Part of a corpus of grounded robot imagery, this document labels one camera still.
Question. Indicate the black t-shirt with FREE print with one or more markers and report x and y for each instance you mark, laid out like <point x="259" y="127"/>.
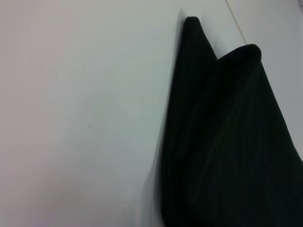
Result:
<point x="225" y="142"/>

